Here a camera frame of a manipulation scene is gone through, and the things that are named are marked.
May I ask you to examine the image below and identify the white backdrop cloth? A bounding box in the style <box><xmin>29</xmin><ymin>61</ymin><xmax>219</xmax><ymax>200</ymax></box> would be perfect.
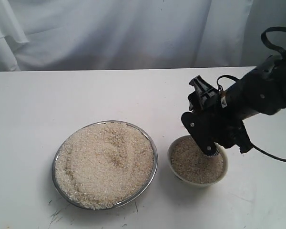
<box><xmin>0</xmin><ymin>0</ymin><xmax>286</xmax><ymax>71</ymax></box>

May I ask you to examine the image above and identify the rice in white bowl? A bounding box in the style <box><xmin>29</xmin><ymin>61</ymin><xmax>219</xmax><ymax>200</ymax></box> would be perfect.
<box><xmin>170</xmin><ymin>136</ymin><xmax>224</xmax><ymax>184</ymax></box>

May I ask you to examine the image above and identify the rice in steel tray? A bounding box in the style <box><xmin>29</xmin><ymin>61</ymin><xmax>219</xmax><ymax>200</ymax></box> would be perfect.
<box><xmin>56</xmin><ymin>123</ymin><xmax>153</xmax><ymax>208</ymax></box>

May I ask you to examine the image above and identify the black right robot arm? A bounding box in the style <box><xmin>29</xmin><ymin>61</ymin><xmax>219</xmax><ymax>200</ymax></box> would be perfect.
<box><xmin>181</xmin><ymin>56</ymin><xmax>286</xmax><ymax>156</ymax></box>

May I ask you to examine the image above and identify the white ceramic bowl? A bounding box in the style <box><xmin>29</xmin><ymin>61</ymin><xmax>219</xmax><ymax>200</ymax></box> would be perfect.
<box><xmin>167</xmin><ymin>136</ymin><xmax>228</xmax><ymax>187</ymax></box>

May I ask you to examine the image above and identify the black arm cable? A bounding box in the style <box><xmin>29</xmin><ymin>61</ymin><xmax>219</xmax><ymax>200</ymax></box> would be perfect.
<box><xmin>215</xmin><ymin>26</ymin><xmax>286</xmax><ymax>164</ymax></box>

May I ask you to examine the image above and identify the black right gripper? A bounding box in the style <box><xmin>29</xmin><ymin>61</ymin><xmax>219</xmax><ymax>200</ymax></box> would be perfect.
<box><xmin>181</xmin><ymin>75</ymin><xmax>252</xmax><ymax>157</ymax></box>

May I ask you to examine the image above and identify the large steel rice tray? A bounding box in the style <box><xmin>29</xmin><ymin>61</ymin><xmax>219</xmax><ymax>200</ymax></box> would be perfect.
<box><xmin>51</xmin><ymin>120</ymin><xmax>158</xmax><ymax>211</ymax></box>

